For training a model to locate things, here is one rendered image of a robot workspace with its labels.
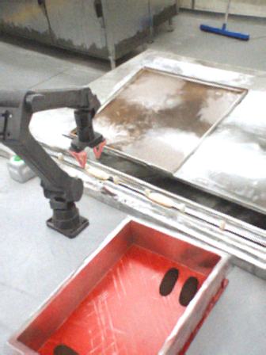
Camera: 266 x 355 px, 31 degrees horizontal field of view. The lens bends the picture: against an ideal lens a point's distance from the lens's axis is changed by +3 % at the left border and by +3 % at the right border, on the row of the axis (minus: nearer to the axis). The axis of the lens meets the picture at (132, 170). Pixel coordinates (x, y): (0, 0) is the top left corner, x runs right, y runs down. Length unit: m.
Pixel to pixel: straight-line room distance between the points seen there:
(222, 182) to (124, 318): 0.54
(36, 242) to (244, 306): 0.64
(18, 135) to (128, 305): 0.52
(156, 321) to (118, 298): 0.12
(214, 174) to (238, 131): 0.23
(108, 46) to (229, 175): 3.00
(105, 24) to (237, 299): 3.37
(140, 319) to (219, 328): 0.19
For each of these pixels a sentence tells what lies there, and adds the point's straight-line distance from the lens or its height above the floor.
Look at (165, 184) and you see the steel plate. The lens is 1.67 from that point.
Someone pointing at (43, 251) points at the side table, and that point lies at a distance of 1.49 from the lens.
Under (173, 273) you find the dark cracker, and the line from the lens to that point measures 1.34.
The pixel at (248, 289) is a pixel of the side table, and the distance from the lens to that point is 1.34.
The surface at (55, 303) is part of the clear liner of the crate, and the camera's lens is 1.23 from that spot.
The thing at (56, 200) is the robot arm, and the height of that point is 0.93.
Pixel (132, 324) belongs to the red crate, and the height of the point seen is 0.82.
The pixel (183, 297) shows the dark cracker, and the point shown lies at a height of 0.83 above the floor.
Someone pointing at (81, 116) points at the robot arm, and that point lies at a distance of 1.55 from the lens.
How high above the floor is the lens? 1.82
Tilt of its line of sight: 35 degrees down
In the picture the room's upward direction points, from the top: 7 degrees counter-clockwise
